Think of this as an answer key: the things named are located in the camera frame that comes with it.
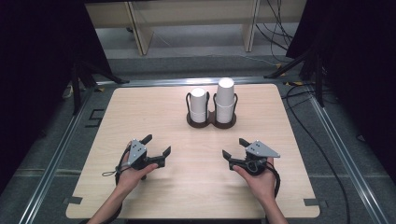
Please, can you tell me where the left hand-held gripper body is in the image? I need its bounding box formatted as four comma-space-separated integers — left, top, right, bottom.
126, 138, 154, 171

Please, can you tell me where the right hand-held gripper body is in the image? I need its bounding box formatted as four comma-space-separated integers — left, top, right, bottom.
245, 139, 281, 177

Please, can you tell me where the dark wire cup holder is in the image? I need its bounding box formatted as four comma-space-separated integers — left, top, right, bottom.
185, 91, 238, 130

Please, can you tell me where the tall stack of paper cups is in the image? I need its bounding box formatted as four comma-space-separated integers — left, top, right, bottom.
215, 77, 236, 124

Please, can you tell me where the person's left hand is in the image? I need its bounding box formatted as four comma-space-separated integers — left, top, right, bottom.
116, 141, 160, 196

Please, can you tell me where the person's right hand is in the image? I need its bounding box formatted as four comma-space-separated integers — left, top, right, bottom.
232, 157, 278, 204

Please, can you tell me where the short stack of paper cups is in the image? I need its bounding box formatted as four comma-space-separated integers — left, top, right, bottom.
190, 87, 209, 124

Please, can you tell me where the black tripod stand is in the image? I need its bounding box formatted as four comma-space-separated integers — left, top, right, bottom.
70, 60, 131, 116
263, 46, 327, 108

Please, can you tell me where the black curtain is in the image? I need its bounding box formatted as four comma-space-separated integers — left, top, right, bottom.
0, 0, 114, 195
285, 0, 396, 185

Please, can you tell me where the pale wooden shelf unit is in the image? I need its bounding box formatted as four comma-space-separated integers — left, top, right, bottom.
84, 0, 308, 57

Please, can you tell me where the black wrist strap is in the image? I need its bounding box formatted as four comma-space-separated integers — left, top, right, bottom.
101, 142, 132, 188
265, 161, 282, 200

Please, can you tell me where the aluminium floor rail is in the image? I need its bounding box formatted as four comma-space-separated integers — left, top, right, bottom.
95, 76, 291, 87
306, 92, 390, 224
18, 88, 96, 224

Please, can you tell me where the long black floor cable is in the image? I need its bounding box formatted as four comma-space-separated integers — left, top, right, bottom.
280, 83, 352, 224

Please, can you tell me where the thin white floor cable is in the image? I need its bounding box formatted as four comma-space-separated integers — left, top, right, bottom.
210, 53, 282, 68

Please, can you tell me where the bundle of black cables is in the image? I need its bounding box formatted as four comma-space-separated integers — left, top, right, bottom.
254, 0, 296, 63

